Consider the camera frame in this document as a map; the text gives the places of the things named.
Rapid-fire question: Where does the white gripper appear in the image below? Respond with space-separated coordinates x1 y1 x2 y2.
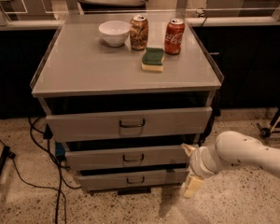
181 144 222 198

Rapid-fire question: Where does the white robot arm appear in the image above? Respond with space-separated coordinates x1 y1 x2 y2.
181 131 280 198

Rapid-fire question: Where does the grey drawer cabinet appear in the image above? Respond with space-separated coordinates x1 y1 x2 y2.
30 13 225 196

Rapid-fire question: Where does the green yellow sponge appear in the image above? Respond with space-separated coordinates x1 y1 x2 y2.
141 48 164 72

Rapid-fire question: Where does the red cola can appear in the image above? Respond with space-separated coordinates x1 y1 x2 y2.
164 18 185 55

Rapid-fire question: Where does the tan patterned drink can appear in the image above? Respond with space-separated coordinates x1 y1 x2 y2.
130 14 148 50

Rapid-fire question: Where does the white bowl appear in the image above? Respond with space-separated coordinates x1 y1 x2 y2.
99 21 130 47

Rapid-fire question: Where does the black floor cable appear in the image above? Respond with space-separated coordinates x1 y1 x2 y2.
0 116 82 224

